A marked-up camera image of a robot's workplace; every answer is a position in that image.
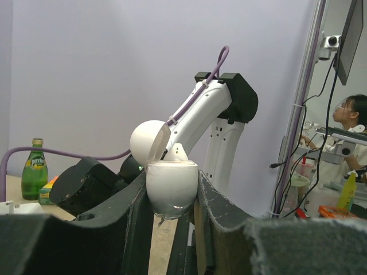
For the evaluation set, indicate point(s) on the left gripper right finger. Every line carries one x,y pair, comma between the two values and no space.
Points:
229,241

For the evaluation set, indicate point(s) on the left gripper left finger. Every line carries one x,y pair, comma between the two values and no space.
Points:
111,238

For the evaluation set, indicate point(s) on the white charging case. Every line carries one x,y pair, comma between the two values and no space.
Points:
171,179

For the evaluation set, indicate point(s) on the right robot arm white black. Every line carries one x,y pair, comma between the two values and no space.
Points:
222,105

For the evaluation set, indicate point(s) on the orange green juice carton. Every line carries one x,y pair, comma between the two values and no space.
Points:
44,192

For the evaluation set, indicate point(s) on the orange box on desk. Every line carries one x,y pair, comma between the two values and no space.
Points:
334,212

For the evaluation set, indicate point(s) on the green glass bottle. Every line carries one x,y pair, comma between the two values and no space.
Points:
34,175

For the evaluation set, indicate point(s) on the yellow spray bottle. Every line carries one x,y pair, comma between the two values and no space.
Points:
348,192

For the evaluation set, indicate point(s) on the black monitor screen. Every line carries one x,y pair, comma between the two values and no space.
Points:
349,40

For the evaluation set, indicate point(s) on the aluminium frame post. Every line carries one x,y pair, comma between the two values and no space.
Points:
290,140

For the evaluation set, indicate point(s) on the silver external camera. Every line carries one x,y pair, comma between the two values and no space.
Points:
328,45

